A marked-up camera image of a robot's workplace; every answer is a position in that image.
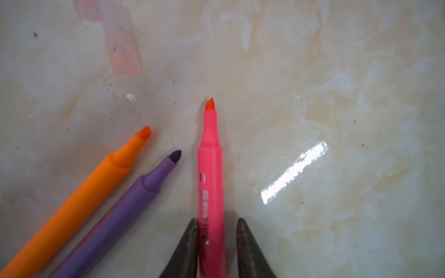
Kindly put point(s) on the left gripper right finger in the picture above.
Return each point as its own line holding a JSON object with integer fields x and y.
{"x": 251, "y": 261}

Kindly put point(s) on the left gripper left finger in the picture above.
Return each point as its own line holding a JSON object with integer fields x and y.
{"x": 184, "y": 260}

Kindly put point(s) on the pink highlighter pen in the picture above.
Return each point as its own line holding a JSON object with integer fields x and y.
{"x": 211, "y": 198}

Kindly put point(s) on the translucent pink pen cap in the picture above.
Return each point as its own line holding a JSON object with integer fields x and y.
{"x": 118, "y": 30}

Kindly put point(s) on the purple highlighter pen right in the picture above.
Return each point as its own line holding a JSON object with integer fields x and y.
{"x": 120, "y": 217}

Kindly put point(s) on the orange highlighter pen right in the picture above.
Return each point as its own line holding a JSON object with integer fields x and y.
{"x": 76, "y": 209}

